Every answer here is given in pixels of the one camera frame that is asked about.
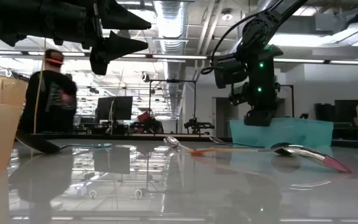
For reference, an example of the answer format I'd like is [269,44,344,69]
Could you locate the dark cabinets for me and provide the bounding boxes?
[313,99,358,139]

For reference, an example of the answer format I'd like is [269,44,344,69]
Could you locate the teal plastic tray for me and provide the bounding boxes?
[229,117,334,149]

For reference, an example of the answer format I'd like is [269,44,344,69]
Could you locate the person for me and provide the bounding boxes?
[19,49,78,134]

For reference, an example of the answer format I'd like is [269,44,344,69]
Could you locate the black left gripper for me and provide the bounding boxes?
[39,0,152,76]

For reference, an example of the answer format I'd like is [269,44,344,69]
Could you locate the silver spoon orange handle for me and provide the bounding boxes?
[191,144,352,174]
[163,136,205,156]

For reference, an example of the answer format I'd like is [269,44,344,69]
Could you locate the yellow cable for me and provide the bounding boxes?
[33,39,47,134]

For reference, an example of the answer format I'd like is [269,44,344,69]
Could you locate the ribbed silver ventilation duct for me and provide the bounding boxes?
[153,0,188,110]

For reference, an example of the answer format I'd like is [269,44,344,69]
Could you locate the red chair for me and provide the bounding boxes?
[137,111,152,125]

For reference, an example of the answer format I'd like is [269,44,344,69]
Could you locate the black monitor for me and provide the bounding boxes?
[95,96,134,122]

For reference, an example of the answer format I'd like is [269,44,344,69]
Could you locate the pile of spoons on table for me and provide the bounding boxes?
[13,133,358,149]

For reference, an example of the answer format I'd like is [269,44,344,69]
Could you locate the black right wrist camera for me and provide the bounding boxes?
[213,56,249,90]

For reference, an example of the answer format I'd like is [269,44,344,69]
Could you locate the black frame stand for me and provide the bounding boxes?
[278,83,295,119]
[149,79,198,134]

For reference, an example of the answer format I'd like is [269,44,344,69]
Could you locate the long ceiling light strip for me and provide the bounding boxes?
[0,50,358,66]

